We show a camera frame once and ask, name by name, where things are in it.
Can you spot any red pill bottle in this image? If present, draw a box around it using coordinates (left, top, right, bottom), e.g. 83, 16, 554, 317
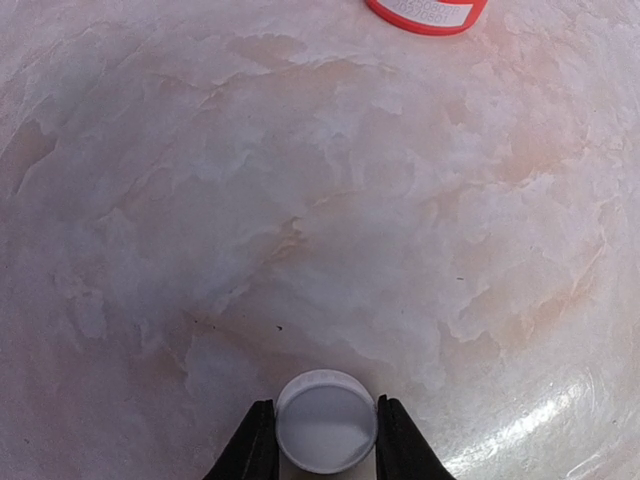
365, 0, 488, 36

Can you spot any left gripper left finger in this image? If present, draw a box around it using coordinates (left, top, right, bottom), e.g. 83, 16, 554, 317
203, 400, 278, 480

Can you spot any white bottle cap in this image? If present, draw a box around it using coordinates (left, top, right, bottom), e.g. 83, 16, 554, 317
275, 369, 378, 475

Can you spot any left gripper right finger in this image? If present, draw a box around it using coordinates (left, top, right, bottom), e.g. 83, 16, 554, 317
375, 395, 455, 480

